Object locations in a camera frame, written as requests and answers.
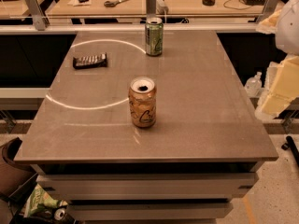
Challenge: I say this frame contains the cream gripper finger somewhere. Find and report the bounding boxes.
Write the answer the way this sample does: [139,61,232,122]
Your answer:
[255,55,299,119]
[256,10,281,35]

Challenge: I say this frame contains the green soda can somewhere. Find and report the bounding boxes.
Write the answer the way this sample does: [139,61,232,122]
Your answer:
[145,17,164,56]

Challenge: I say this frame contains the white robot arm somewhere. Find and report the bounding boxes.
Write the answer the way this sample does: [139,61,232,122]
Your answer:
[255,0,299,120]

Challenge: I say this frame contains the orange soda can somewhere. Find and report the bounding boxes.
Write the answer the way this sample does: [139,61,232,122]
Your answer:
[128,77,156,128]

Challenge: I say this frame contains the clear sanitizer bottle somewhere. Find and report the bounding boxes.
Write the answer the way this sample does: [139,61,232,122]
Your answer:
[244,72,262,97]

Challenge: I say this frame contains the black chair leg caster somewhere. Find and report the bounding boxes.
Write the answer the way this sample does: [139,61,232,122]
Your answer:
[281,135,299,167]

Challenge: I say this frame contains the white power strip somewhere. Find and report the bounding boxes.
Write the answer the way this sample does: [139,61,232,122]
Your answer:
[156,0,168,14]

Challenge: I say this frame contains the scissors on back desk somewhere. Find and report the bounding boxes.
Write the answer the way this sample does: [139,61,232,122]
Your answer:
[104,0,130,7]

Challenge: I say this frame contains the grey drawer cabinet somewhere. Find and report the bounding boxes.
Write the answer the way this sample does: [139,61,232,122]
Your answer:
[37,172,259,222]

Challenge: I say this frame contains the green chip bag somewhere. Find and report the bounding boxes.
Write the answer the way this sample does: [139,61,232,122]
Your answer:
[24,184,67,217]

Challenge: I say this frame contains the brown trash bin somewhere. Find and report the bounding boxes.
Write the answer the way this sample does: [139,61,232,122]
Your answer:
[0,137,36,201]

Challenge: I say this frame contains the right metal bracket post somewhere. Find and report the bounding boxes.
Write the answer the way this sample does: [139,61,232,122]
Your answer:
[255,0,285,24]

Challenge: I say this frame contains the metal bracket post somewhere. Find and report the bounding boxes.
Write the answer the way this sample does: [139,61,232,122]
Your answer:
[146,0,157,24]
[255,0,285,24]
[24,0,50,31]

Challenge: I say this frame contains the middle metal bracket post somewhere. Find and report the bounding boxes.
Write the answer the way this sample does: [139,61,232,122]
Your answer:
[146,0,157,24]

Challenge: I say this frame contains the left metal bracket post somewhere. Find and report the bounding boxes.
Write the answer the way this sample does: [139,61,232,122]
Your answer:
[24,0,50,31]

